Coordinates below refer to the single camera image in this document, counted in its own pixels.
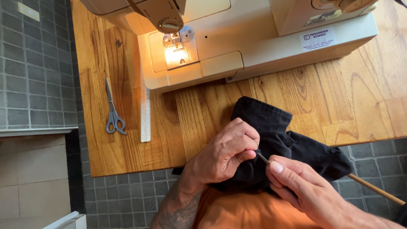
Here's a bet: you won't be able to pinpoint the grey handled scissors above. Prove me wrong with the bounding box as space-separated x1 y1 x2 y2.
105 77 127 135

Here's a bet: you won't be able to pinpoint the person's left hand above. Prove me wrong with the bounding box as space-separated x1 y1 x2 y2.
183 117 260 185

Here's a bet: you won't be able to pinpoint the metal seam ripper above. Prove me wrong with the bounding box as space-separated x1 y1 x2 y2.
256 151 271 165

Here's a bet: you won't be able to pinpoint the white furniture corner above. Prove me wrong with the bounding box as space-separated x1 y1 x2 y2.
41 211 87 229

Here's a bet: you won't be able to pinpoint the wooden stick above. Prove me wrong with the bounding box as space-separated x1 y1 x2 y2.
347 173 406 206

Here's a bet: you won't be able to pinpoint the white wall plate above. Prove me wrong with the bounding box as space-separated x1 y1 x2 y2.
17 2 40 22

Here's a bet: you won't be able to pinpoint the clear plastic ruler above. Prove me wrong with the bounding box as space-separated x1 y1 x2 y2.
140 64 151 142

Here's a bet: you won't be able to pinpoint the cream sewing machine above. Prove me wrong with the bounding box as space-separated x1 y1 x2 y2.
79 0 379 93

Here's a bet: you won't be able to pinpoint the black fabric garment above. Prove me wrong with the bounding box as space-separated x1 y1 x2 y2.
172 96 353 195

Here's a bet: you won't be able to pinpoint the person's right hand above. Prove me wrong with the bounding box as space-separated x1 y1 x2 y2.
265 155 347 227

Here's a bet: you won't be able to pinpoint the person's orange shirt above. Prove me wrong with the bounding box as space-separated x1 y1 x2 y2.
193 186 325 229

